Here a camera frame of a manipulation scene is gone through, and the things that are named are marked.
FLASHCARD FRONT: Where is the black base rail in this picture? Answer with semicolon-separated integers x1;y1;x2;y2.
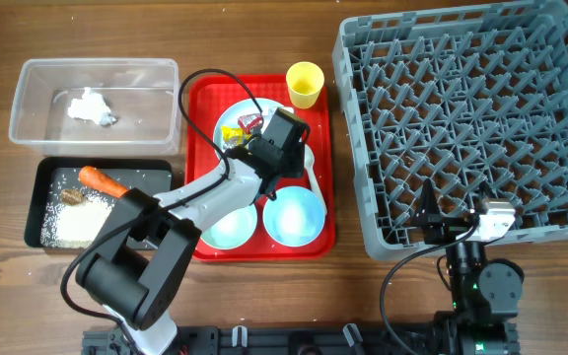
80;323;521;355

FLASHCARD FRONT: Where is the grey dishwasher rack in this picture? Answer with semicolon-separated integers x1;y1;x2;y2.
332;1;568;260

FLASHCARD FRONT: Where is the left black cable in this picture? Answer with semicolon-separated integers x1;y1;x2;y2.
59;67;265;346

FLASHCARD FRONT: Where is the red plastic tray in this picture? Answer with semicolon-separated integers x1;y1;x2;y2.
184;74;336;262

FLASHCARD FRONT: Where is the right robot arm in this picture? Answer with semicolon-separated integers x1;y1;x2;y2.
412;179;525;355

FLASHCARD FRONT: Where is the white rice pile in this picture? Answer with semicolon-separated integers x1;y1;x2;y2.
39;168;115;249

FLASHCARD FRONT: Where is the white tissue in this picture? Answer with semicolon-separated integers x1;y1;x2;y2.
67;87;117;126

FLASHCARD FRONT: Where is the green bowl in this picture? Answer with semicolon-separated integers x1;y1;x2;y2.
201;205;257;250

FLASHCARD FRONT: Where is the black cable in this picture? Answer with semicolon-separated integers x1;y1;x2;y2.
59;67;265;346
379;224;480;355

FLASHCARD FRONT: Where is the black plastic tray bin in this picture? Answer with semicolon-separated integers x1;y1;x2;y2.
24;157;173;248

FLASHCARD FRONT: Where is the red snack wrapper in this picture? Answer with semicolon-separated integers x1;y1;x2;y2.
237;113;264;135

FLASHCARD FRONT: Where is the brown food lump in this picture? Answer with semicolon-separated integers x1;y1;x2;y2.
60;188;86;206

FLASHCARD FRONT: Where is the orange carrot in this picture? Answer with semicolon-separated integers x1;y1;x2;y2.
79;166;128;198

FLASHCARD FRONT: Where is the clear plastic bin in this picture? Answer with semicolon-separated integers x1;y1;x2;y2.
9;58;181;157

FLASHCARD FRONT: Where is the white plastic spoon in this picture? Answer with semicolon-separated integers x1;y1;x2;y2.
304;145;327;214

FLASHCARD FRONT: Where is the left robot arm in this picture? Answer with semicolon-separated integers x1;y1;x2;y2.
67;134;305;354

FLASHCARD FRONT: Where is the light blue plate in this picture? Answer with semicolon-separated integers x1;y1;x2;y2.
212;98;301;164

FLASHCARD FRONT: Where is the blue bowl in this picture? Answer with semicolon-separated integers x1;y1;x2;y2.
262;185;326;248

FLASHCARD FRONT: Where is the right black cable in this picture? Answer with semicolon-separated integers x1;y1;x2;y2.
379;224;480;355

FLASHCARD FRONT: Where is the yellow silver foil wrapper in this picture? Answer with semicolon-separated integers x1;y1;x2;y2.
221;125;250;150

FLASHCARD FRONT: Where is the yellow plastic cup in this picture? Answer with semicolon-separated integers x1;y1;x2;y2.
285;61;324;109

